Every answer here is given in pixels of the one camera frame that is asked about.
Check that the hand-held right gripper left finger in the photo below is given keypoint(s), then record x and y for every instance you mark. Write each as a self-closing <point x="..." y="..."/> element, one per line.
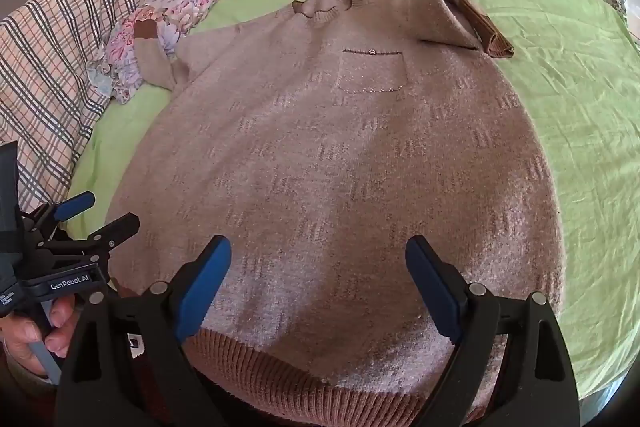
<point x="204" y="293"/>

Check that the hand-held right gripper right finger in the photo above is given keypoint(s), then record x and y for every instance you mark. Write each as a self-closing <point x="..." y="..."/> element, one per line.
<point x="434" y="293"/>

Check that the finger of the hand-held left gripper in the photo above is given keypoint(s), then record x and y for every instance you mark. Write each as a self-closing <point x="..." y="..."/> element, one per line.
<point x="75" y="205"/>
<point x="117" y="229"/>

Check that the beige knitted sweater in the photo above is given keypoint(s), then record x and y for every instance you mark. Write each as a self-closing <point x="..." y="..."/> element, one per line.
<point x="330" y="167"/>

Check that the person's left hand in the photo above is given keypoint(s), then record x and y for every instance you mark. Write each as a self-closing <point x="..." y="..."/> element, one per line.
<point x="27" y="337"/>

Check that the plaid checked blanket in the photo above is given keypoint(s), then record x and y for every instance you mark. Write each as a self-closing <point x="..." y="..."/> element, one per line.
<point x="50" y="72"/>

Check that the pastel floral pillow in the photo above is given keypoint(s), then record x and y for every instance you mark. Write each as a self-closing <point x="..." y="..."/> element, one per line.
<point x="150" y="27"/>

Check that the light green bed sheet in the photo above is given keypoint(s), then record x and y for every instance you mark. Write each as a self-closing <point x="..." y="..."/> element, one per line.
<point x="575" y="117"/>

